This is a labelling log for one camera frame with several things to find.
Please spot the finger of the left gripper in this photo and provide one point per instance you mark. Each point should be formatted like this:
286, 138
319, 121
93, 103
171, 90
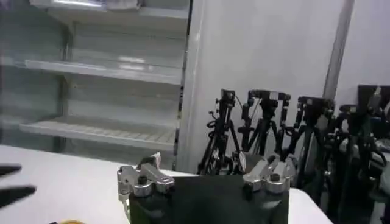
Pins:
9, 170
15, 194

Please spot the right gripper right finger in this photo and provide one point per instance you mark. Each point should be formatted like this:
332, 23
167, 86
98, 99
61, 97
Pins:
271, 178

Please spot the white table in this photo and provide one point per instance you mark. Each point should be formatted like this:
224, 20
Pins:
70, 182

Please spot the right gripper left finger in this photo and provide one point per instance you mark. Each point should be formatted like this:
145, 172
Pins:
146, 179

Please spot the grey glass-sided shelf unit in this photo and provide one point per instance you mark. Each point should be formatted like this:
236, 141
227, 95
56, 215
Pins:
27, 91

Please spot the grey open shelf unit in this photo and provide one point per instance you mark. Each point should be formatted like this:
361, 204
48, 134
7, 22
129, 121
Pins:
122, 73

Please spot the grey slanted pole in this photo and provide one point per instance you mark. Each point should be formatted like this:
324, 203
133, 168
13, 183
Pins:
336, 54

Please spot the yellow-green t-shirt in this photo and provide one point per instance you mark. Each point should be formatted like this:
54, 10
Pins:
72, 222

